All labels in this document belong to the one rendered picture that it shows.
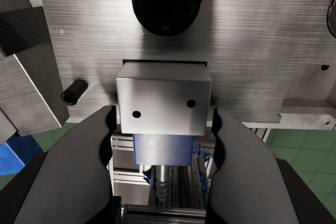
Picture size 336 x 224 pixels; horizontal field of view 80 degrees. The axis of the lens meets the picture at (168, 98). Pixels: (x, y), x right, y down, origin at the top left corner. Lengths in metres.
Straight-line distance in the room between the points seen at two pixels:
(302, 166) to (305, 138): 0.26
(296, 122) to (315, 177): 1.57
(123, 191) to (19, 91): 1.19
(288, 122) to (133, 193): 1.17
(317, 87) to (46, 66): 0.24
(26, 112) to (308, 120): 0.32
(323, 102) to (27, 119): 0.26
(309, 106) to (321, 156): 1.54
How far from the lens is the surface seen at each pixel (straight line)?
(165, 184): 0.19
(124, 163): 1.19
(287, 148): 1.56
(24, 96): 0.22
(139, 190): 1.34
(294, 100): 0.20
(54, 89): 0.23
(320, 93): 0.21
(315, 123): 0.32
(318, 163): 1.76
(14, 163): 0.26
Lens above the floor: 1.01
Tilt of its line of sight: 62 degrees down
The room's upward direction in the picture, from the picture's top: 179 degrees counter-clockwise
